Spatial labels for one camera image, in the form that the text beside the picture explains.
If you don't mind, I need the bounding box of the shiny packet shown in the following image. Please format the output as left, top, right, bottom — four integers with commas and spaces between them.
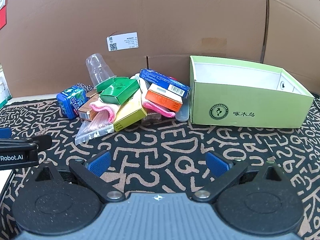
141, 111, 162, 125

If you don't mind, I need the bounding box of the brown carton box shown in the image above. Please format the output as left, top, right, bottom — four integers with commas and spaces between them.
78, 94, 103, 122

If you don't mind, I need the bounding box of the steel wool scrubber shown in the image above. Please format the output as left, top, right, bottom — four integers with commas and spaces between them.
75, 81, 95, 93

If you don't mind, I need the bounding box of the clear plastic cup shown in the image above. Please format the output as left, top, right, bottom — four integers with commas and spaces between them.
86, 53, 116, 87

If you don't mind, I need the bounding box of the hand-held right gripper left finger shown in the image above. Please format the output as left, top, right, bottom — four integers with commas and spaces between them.
34, 151, 126, 204

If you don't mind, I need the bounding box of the light green shoe box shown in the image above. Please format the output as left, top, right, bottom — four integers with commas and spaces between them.
189, 55, 315, 129

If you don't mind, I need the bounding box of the orange white carton box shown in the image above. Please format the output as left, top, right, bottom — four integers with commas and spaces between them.
145, 83, 184, 112

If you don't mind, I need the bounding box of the large plain cardboard panel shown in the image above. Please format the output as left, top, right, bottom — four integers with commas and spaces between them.
265, 0, 320, 96

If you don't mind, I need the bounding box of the plain green carton box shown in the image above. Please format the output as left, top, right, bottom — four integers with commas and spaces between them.
99, 79, 140, 105

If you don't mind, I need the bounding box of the black patterned mat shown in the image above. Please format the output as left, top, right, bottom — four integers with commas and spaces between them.
0, 94, 320, 240

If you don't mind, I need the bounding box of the red white wall poster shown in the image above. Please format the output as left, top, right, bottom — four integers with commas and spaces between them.
0, 0, 11, 28

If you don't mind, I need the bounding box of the green flower print box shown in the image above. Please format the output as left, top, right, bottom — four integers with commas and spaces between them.
96, 76, 131, 92

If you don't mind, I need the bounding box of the translucent plastic container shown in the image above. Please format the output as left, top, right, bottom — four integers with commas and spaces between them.
175, 98, 191, 122

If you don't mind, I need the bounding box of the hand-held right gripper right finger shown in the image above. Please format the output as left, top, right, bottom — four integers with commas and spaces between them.
192, 151, 284, 202

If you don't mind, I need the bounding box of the blue medicine box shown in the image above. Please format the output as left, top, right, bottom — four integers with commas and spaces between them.
139, 69, 191, 98

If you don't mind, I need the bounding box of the large cardboard panel with label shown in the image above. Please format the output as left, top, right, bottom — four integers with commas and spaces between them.
0, 0, 270, 98

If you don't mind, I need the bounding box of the blue gum tin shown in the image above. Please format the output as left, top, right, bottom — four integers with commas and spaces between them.
56, 86, 88, 120

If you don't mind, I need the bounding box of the clear zip bag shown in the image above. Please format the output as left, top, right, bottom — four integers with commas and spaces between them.
75, 110, 114, 145

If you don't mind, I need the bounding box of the pink white cloth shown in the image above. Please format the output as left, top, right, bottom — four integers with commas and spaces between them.
90, 73, 176, 123

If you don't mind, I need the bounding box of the yellow carton box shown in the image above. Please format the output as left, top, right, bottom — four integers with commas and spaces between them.
113, 90, 148, 132

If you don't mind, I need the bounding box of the white printed label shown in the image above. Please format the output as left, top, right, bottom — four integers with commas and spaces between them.
107, 32, 138, 52

